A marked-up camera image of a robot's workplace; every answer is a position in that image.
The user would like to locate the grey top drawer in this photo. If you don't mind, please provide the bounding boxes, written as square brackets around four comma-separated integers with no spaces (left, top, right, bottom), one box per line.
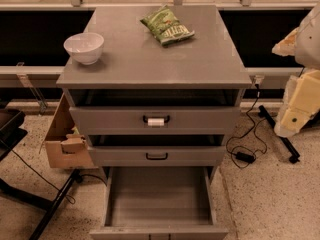
[66,89,241,135]

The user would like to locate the grey bottom drawer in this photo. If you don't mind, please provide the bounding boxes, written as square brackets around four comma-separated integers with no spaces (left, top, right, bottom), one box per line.
[90,167,228,240]

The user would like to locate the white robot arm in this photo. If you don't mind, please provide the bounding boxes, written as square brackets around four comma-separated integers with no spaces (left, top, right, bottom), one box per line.
[272,4,320,137]

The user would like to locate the thin black cable left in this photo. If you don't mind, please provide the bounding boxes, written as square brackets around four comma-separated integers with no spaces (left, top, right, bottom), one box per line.
[0,140,77,206]

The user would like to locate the white ceramic bowl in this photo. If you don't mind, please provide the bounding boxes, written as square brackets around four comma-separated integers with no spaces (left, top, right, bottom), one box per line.
[63,32,104,65]

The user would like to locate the green jalapeno chip bag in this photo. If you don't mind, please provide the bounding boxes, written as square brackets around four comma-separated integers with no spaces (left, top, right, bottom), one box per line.
[140,5,195,46]

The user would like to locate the black stand leg right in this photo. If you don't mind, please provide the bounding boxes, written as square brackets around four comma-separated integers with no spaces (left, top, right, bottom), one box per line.
[258,104,301,165]

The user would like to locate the cardboard box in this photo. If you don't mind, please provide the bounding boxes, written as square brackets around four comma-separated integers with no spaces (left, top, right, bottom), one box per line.
[44,96,94,169]

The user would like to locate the grey drawer cabinet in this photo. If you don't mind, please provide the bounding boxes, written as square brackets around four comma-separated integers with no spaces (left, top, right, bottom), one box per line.
[55,5,253,185]

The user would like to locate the black stand base left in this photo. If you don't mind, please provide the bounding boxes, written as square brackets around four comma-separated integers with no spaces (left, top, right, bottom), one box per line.
[0,169,82,240]

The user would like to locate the black tray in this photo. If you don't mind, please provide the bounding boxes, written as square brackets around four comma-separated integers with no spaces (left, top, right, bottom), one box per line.
[0,109,27,161]

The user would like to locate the grey middle drawer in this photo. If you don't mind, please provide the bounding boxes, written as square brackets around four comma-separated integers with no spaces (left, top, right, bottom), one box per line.
[89,135,225,166]

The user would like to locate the black power adapter cable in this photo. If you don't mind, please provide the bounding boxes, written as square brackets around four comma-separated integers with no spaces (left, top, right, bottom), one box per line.
[225,82,269,170]

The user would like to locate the grey drawer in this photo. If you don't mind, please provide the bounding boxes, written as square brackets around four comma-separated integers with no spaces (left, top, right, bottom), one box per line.
[89,135,225,166]
[66,89,241,135]
[90,167,228,240]

